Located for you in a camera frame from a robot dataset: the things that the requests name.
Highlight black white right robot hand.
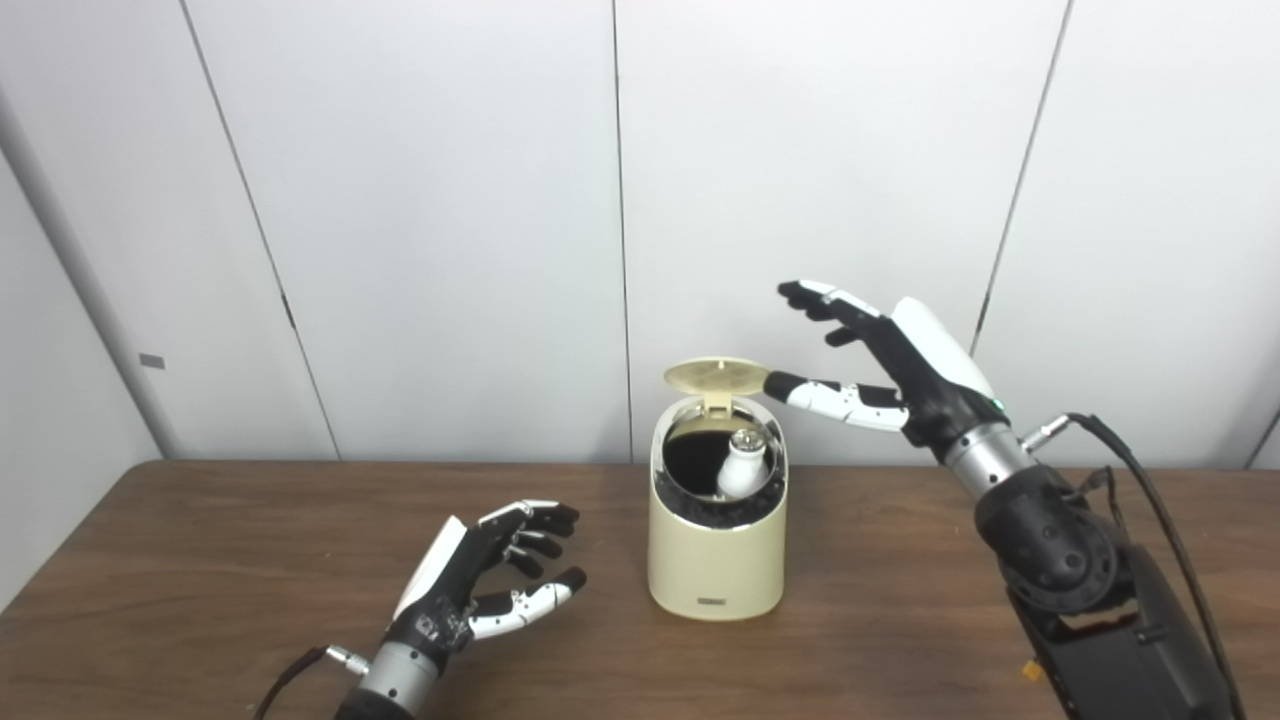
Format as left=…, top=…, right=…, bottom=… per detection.
left=764, top=280, right=1011, bottom=466

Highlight cream round bin lid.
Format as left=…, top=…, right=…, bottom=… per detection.
left=664, top=357, right=773, bottom=413

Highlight small white plastic bottle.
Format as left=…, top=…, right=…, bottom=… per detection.
left=716, top=430, right=769, bottom=499

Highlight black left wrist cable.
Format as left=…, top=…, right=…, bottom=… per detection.
left=252, top=645, right=371, bottom=720

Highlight black bin liner bag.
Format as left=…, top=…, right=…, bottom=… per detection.
left=655, top=412, right=783, bottom=529

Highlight cream-colored bin body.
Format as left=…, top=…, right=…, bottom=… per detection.
left=646, top=395, right=789, bottom=622

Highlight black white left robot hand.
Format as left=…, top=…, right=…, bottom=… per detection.
left=383, top=500, right=588, bottom=656

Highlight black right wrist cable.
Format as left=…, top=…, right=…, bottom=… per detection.
left=1020, top=412, right=1246, bottom=720

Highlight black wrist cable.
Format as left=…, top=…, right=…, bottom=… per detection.
left=1020, top=412, right=1246, bottom=720
left=252, top=645, right=371, bottom=720

